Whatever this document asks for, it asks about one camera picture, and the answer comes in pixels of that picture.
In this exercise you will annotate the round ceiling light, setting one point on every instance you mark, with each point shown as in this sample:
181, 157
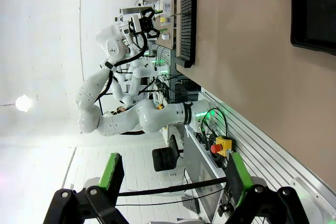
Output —
24, 102

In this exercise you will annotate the aluminium table frame rail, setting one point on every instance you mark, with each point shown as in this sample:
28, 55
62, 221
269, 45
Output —
275, 153

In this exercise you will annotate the grey monitor panel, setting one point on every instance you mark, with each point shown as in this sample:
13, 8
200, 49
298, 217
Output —
199, 166

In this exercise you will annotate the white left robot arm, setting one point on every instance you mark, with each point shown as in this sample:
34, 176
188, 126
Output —
118, 121

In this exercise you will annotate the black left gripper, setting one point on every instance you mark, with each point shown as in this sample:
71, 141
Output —
145, 25

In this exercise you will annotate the black wheeled stool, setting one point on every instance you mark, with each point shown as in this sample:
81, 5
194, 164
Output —
165, 158

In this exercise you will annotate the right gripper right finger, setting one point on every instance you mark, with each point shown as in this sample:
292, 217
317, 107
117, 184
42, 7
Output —
246, 203

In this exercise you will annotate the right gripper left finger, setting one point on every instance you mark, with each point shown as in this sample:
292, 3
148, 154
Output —
105, 203

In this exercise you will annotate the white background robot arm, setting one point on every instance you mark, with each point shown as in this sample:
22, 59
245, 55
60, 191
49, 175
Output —
134, 77

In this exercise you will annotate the brown background workbench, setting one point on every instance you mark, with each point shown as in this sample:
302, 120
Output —
168, 24

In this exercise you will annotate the black slotted PCB rack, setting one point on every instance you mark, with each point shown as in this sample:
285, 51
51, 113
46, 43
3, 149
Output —
186, 19

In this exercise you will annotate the black plastic tray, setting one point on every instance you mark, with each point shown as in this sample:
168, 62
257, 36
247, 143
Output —
315, 9

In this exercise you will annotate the yellow emergency stop button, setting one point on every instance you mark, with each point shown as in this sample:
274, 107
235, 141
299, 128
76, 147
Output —
223, 145

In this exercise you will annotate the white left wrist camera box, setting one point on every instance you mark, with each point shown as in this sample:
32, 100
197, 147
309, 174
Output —
135, 23

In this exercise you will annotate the black keyboard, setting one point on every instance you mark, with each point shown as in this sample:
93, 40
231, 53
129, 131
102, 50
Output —
191, 203

